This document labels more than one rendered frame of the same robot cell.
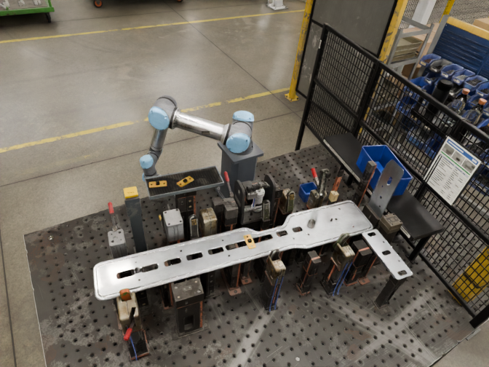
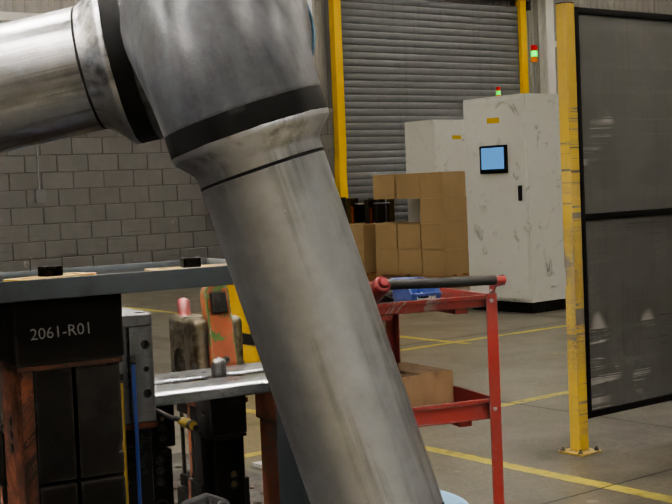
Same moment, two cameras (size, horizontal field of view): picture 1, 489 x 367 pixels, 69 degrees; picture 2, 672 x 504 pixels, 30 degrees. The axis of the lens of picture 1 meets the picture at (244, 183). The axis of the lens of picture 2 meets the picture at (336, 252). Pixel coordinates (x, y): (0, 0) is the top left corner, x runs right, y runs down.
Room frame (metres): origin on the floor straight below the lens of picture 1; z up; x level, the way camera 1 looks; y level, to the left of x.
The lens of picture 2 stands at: (2.44, 0.50, 1.23)
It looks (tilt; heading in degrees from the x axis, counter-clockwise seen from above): 3 degrees down; 177
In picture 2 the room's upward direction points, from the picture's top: 2 degrees counter-clockwise
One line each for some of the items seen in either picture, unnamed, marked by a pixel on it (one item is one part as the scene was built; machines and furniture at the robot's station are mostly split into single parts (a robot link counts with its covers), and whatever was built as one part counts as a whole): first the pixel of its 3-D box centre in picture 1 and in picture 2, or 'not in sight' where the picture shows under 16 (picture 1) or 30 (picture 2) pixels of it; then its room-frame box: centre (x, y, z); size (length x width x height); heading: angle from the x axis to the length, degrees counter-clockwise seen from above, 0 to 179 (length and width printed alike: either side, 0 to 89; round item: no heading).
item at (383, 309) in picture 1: (389, 289); not in sight; (1.01, -0.78, 0.84); 0.11 x 0.06 x 0.29; 26
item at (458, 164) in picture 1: (450, 170); not in sight; (1.43, -1.02, 1.30); 0.23 x 0.02 x 0.31; 26
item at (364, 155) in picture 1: (382, 170); not in sight; (1.64, -0.79, 1.10); 0.30 x 0.17 x 0.13; 16
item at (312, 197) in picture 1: (311, 214); not in sight; (1.43, -0.41, 0.88); 0.07 x 0.06 x 0.35; 26
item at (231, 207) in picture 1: (228, 228); not in sight; (1.24, 0.06, 0.89); 0.13 x 0.11 x 0.38; 26
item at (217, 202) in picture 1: (216, 226); not in sight; (1.23, 0.12, 0.90); 0.05 x 0.05 x 0.40; 26
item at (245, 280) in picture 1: (245, 258); not in sight; (1.09, -0.05, 0.84); 0.13 x 0.05 x 0.29; 26
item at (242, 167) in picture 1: (238, 172); not in sight; (1.69, 0.05, 0.90); 0.21 x 0.21 x 0.40; 35
